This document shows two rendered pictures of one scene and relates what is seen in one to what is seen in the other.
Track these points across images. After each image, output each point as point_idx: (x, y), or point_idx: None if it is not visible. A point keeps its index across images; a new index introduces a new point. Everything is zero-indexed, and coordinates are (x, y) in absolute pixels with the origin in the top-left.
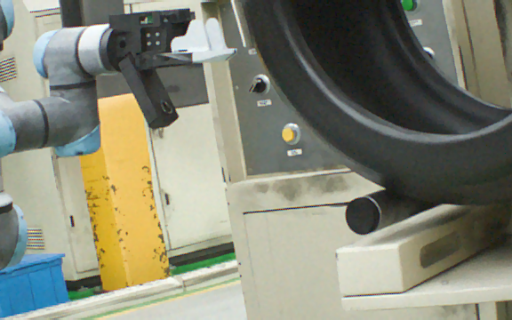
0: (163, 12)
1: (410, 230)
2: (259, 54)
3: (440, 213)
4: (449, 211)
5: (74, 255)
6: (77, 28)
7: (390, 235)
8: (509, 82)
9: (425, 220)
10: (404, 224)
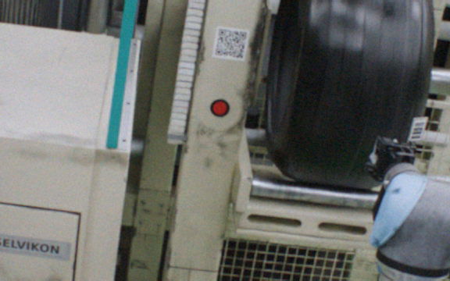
0: (393, 143)
1: (348, 208)
2: (407, 144)
3: (299, 205)
4: (292, 204)
5: None
6: (417, 176)
7: (358, 211)
8: (244, 126)
9: (317, 208)
10: (326, 213)
